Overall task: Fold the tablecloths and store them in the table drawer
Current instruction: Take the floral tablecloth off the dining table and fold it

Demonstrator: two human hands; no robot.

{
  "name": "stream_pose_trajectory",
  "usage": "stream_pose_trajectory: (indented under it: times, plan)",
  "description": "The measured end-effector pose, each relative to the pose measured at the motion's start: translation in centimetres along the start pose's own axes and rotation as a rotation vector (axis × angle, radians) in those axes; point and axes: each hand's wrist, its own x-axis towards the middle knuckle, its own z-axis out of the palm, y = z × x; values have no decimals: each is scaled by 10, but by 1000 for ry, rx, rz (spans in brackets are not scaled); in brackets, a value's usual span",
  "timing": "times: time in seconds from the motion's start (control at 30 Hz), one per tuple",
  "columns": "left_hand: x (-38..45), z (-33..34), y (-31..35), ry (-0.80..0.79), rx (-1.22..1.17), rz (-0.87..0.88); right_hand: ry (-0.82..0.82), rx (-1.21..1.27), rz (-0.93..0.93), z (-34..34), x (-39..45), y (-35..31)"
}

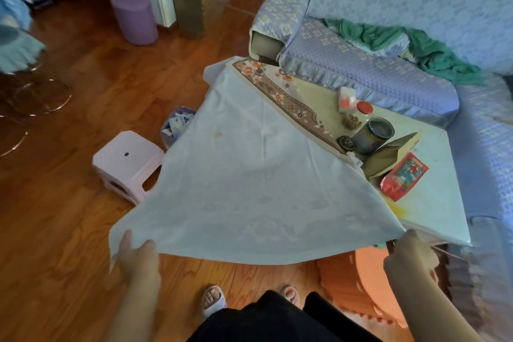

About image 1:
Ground person's right hand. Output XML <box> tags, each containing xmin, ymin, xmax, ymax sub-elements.
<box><xmin>383</xmin><ymin>228</ymin><xmax>440</xmax><ymax>289</ymax></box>

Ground person's left hand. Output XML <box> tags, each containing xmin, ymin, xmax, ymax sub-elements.
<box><xmin>116</xmin><ymin>229</ymin><xmax>161</xmax><ymax>294</ymax></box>

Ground red lid glass jar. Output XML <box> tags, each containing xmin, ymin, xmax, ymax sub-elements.
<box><xmin>343</xmin><ymin>100</ymin><xmax>374</xmax><ymax>130</ymax></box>

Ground white red tissue pack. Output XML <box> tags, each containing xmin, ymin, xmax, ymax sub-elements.
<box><xmin>336</xmin><ymin>86</ymin><xmax>360</xmax><ymax>113</ymax></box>

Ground person's right forearm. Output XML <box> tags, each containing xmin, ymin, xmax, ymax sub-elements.
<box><xmin>394</xmin><ymin>269</ymin><xmax>481</xmax><ymax>342</ymax></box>

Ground person's left forearm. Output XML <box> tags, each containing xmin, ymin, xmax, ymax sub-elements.
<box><xmin>105</xmin><ymin>281</ymin><xmax>161</xmax><ymax>342</ymax></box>

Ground person's black trousers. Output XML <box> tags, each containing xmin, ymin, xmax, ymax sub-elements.
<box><xmin>188</xmin><ymin>290</ymin><xmax>382</xmax><ymax>342</ymax></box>

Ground cream marble table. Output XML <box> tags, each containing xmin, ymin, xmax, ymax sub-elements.
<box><xmin>280</xmin><ymin>69</ymin><xmax>473</xmax><ymax>247</ymax></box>

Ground red snack packet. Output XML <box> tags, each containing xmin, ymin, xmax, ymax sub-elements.
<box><xmin>379</xmin><ymin>152</ymin><xmax>430</xmax><ymax>203</ymax></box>

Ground white slipper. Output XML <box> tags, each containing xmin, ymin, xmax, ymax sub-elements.
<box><xmin>279</xmin><ymin>285</ymin><xmax>300</xmax><ymax>308</ymax></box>
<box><xmin>200</xmin><ymin>284</ymin><xmax>227</xmax><ymax>321</ymax></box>

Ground brown paper tea bag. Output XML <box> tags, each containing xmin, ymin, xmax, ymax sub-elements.
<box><xmin>360</xmin><ymin>132</ymin><xmax>419</xmax><ymax>180</ymax></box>

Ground pink plastic stool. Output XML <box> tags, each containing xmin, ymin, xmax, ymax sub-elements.
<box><xmin>92</xmin><ymin>130</ymin><xmax>166</xmax><ymax>206</ymax></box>

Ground grey open canister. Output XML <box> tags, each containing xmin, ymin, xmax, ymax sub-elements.
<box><xmin>352</xmin><ymin>116</ymin><xmax>395</xmax><ymax>156</ymax></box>

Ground small bin with lavender bag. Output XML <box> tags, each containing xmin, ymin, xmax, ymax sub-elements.
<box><xmin>160</xmin><ymin>106</ymin><xmax>198</xmax><ymax>152</ymax></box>

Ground purple quilted sofa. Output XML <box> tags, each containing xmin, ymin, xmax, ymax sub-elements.
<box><xmin>248</xmin><ymin>0</ymin><xmax>513</xmax><ymax>342</ymax></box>

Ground green blanket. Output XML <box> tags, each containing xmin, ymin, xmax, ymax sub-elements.
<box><xmin>320</xmin><ymin>18</ymin><xmax>488</xmax><ymax>86</ymax></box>

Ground purple cylindrical stool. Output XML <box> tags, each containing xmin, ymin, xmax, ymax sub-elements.
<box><xmin>110</xmin><ymin>0</ymin><xmax>159</xmax><ymax>46</ymax></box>

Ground metal wire leg table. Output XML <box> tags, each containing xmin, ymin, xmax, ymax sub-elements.
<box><xmin>0</xmin><ymin>61</ymin><xmax>74</xmax><ymax>158</ymax></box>

